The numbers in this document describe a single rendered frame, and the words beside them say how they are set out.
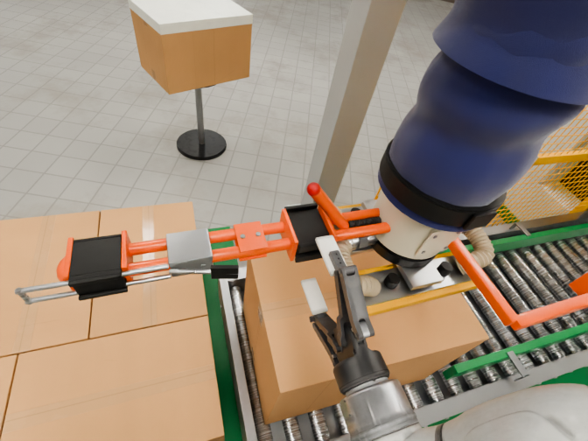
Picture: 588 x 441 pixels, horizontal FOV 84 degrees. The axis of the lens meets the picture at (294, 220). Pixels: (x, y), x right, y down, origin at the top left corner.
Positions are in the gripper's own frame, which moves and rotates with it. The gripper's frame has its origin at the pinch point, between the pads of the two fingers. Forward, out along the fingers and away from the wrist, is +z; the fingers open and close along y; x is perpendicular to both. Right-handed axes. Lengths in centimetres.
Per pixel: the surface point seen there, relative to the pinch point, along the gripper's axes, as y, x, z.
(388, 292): 10.8, 17.4, -3.6
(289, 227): -2.5, -3.4, 7.2
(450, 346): 32, 41, -13
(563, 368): 68, 109, -27
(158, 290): 73, -34, 43
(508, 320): -0.4, 28.9, -17.7
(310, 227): -1.4, 1.0, 7.5
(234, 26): 32, 23, 191
